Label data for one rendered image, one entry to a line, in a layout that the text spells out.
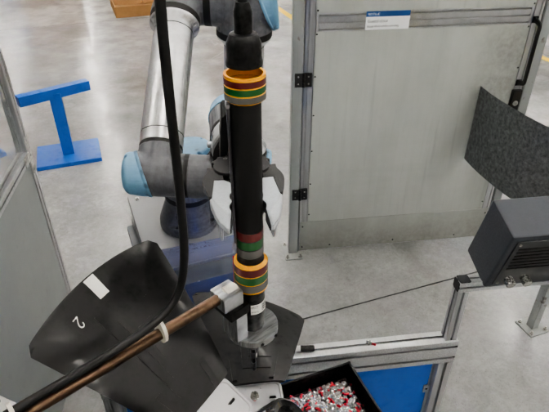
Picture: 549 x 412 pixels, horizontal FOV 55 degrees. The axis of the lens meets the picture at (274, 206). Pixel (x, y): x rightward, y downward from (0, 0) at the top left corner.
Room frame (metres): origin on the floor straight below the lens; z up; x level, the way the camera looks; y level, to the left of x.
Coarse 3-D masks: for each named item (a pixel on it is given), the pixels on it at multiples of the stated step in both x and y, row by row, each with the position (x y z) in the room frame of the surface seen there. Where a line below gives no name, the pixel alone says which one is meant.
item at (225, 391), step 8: (224, 384) 0.47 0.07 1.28; (232, 384) 0.47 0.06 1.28; (216, 392) 0.46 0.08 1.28; (224, 392) 0.46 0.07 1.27; (232, 392) 0.46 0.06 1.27; (240, 392) 0.46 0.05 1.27; (208, 400) 0.45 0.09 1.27; (216, 400) 0.45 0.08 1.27; (224, 400) 0.45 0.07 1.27; (240, 400) 0.46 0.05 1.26; (200, 408) 0.44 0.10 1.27; (208, 408) 0.44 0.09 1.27; (216, 408) 0.44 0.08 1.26; (224, 408) 0.44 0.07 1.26; (232, 408) 0.45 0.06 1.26; (240, 408) 0.45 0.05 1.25; (248, 408) 0.45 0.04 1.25
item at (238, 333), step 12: (216, 288) 0.49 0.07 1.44; (228, 300) 0.47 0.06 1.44; (240, 300) 0.48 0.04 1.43; (228, 312) 0.47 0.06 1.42; (240, 312) 0.47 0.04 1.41; (228, 324) 0.49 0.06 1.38; (240, 324) 0.48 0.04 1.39; (264, 324) 0.51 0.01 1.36; (276, 324) 0.51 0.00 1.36; (240, 336) 0.48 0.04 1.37; (252, 336) 0.49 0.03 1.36; (264, 336) 0.49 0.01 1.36; (276, 336) 0.49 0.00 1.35
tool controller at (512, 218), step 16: (496, 208) 0.95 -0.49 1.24; (512, 208) 0.95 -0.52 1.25; (528, 208) 0.95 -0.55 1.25; (544, 208) 0.95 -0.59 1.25; (496, 224) 0.94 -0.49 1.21; (512, 224) 0.91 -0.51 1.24; (528, 224) 0.91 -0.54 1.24; (544, 224) 0.91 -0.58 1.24; (480, 240) 0.98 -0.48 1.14; (496, 240) 0.92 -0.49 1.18; (512, 240) 0.87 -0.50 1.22; (528, 240) 0.88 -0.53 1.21; (544, 240) 0.88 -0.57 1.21; (480, 256) 0.96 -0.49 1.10; (496, 256) 0.91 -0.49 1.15; (512, 256) 0.88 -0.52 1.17; (528, 256) 0.89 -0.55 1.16; (544, 256) 0.90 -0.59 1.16; (480, 272) 0.94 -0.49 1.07; (496, 272) 0.90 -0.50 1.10; (512, 272) 0.91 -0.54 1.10; (528, 272) 0.91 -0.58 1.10; (544, 272) 0.92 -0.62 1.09
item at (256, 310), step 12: (240, 12) 0.50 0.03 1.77; (240, 24) 0.50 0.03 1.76; (228, 36) 0.51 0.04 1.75; (240, 36) 0.50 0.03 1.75; (252, 36) 0.50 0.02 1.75; (228, 48) 0.50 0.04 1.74; (240, 48) 0.49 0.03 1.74; (252, 48) 0.50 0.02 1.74; (228, 60) 0.50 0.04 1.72; (240, 60) 0.49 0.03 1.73; (252, 60) 0.50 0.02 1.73; (252, 300) 0.49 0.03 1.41; (264, 300) 0.50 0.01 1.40; (252, 312) 0.49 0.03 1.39; (264, 312) 0.50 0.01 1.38; (252, 324) 0.49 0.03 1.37
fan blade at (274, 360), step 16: (272, 304) 0.76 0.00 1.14; (208, 320) 0.68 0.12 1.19; (288, 320) 0.72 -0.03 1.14; (304, 320) 0.74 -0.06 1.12; (224, 336) 0.64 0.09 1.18; (288, 336) 0.66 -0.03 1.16; (224, 352) 0.60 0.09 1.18; (240, 352) 0.60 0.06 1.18; (272, 352) 0.61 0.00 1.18; (288, 352) 0.62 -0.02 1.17; (240, 368) 0.57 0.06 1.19; (272, 368) 0.57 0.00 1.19; (288, 368) 0.58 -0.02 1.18; (240, 384) 0.54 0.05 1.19
